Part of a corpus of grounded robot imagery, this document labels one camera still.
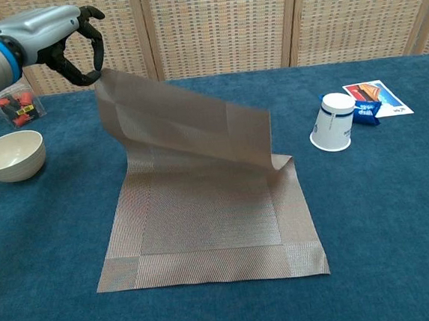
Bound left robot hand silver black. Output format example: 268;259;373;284
0;1;112;94

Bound cream ceramic bowl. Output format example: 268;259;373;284
0;128;49;184

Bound grey-brown woven placemat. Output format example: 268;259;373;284
76;49;331;296

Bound clear box red black items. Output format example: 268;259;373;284
0;79;49;132

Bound woven bamboo folding screen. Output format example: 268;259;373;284
0;0;429;107

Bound white paper cup blue print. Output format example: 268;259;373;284
305;91;361;155

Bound blue snack packet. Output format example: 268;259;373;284
350;97;383;129

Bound colourful postcard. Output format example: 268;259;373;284
341;77;415;121

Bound blue plush table cover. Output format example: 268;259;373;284
0;53;429;321

